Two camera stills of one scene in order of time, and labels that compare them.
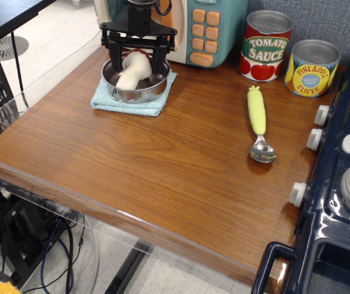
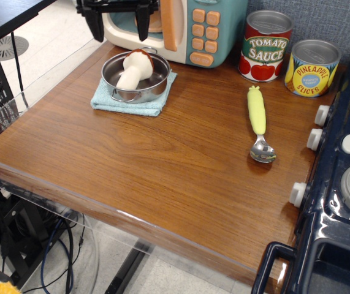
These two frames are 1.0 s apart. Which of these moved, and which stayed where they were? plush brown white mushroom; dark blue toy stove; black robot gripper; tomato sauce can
Moved: black robot gripper
Stayed: tomato sauce can; plush brown white mushroom; dark blue toy stove
